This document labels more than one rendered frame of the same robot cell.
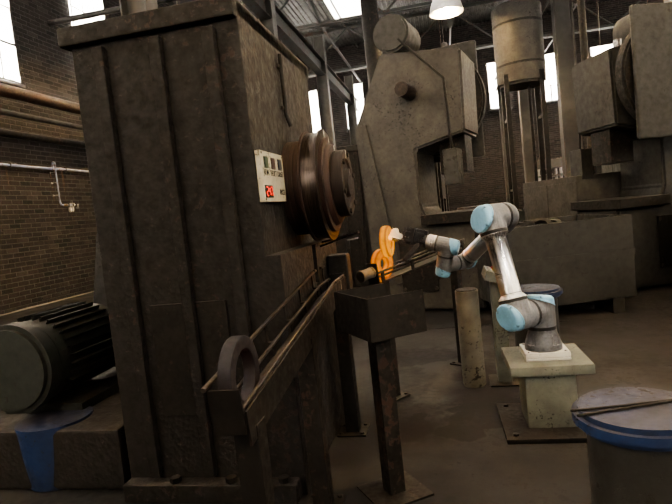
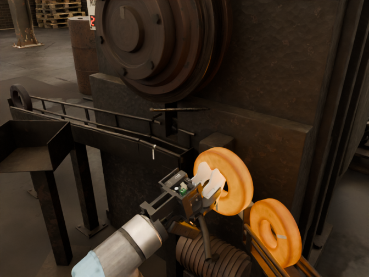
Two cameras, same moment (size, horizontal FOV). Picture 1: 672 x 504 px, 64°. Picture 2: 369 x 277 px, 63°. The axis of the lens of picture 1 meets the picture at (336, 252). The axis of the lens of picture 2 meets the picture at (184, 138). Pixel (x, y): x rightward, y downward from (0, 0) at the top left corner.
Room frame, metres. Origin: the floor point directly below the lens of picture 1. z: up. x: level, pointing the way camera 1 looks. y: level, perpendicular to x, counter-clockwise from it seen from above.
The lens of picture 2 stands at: (2.83, -0.80, 1.22)
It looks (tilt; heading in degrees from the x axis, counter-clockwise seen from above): 27 degrees down; 116
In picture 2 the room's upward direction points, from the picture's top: straight up
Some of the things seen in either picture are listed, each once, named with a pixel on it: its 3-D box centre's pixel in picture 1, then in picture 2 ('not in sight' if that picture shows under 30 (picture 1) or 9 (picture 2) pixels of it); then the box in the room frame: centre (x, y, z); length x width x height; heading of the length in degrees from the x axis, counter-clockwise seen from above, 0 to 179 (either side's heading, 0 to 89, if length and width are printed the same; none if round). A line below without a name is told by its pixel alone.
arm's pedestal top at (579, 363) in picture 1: (544, 359); not in sight; (2.25, -0.83, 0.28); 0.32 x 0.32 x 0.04; 79
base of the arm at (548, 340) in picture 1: (542, 336); not in sight; (2.25, -0.83, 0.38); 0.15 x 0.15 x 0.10
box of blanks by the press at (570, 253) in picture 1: (546, 263); not in sight; (4.46, -1.73, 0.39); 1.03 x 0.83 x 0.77; 93
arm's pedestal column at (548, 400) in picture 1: (547, 393); not in sight; (2.25, -0.83, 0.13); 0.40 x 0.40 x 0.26; 79
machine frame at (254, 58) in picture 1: (234, 249); (224, 73); (2.41, 0.45, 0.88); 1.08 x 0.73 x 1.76; 168
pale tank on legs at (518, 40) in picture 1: (524, 126); not in sight; (10.49, -3.87, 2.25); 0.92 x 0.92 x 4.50
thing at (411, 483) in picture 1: (386, 393); (45, 204); (1.81, -0.12, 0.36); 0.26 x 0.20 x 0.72; 23
